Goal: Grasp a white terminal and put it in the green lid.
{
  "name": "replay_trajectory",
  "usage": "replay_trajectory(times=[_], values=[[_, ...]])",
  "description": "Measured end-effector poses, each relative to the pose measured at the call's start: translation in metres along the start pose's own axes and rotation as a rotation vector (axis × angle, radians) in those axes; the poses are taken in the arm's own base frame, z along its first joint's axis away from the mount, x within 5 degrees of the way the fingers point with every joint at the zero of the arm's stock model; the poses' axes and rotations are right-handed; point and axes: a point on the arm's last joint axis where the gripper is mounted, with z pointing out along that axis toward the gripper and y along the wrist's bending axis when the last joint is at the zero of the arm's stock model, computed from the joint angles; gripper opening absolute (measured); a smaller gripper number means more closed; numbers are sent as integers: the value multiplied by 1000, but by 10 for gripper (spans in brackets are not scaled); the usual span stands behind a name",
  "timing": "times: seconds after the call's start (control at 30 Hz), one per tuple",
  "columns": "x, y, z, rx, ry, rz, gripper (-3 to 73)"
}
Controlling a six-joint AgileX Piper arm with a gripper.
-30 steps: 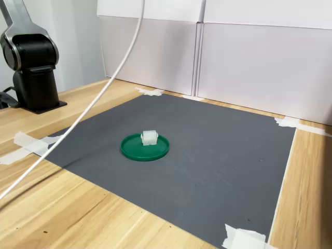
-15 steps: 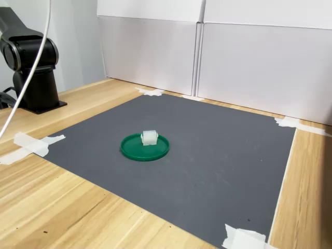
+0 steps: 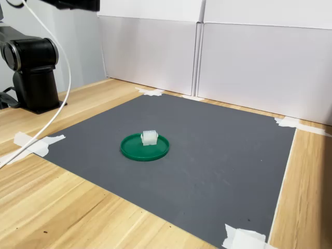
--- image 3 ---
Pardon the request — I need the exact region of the white masking tape piece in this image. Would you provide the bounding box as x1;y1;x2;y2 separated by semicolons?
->
135;87;165;97
274;116;332;138
0;131;66;165
181;94;204;102
222;223;276;249

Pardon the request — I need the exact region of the small white plastic terminal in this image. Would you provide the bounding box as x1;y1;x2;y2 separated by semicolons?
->
140;129;159;146

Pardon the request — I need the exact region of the dark grey mat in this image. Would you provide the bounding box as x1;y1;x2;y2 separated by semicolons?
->
42;93;297;249

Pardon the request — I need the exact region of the white camera cable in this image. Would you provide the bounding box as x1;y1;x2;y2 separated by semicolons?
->
0;0;72;169

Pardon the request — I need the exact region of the white partition box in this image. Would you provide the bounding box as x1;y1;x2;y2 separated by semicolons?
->
197;0;332;128

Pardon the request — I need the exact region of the thick black cable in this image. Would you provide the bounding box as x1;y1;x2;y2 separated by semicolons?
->
0;87;21;109

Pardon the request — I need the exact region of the round green plastic lid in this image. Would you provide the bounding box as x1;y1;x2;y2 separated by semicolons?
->
120;132;171;162

